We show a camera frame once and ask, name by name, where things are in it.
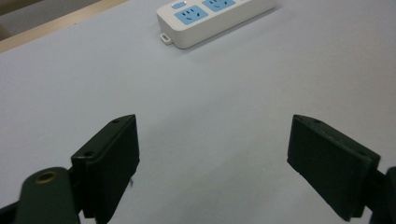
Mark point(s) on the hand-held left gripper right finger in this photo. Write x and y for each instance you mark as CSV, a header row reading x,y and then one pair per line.
x,y
330,168

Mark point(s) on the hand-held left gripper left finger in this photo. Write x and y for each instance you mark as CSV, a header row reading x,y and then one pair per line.
x,y
107,168

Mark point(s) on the white power strip blue sockets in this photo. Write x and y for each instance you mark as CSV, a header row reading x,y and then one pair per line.
x,y
199,26

